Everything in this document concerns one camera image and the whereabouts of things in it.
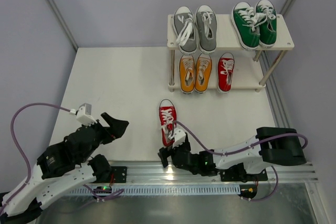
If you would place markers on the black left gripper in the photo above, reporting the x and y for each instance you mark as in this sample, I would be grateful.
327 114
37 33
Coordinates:
102 131

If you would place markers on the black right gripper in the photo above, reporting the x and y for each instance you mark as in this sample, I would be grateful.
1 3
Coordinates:
171 151

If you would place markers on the red sneaker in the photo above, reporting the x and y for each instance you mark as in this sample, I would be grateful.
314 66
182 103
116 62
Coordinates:
167 115
225 70

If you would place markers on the orange sneaker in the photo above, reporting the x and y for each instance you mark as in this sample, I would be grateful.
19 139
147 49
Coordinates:
187 71
203 72

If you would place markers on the grey sneaker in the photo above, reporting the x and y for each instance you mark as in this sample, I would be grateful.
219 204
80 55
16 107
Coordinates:
185 31
206 23

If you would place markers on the green sneaker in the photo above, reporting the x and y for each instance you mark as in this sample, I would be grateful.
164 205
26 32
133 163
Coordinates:
267 23
245 24

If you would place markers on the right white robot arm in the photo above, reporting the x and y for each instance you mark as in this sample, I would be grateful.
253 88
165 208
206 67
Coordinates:
243 162

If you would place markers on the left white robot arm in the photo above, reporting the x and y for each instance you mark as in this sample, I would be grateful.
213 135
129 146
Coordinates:
61 168

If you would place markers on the white two-tier shoe shelf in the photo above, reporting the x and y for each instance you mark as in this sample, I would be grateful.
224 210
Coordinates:
247 69

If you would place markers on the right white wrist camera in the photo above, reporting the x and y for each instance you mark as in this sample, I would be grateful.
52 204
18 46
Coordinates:
179 137

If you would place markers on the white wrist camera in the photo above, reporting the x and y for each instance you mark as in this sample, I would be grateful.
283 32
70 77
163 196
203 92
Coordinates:
83 115
179 137

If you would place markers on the aluminium mounting rail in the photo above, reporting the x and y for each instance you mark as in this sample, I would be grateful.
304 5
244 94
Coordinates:
153 173

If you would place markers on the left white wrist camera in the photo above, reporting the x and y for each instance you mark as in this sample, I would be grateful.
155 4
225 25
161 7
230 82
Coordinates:
83 115

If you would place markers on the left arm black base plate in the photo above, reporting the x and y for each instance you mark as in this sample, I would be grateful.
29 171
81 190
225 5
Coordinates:
118 174

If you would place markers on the white slotted cable duct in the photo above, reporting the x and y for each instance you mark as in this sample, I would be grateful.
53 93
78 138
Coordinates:
172 190

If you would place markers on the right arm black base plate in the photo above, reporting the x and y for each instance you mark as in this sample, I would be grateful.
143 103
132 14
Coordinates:
237 173

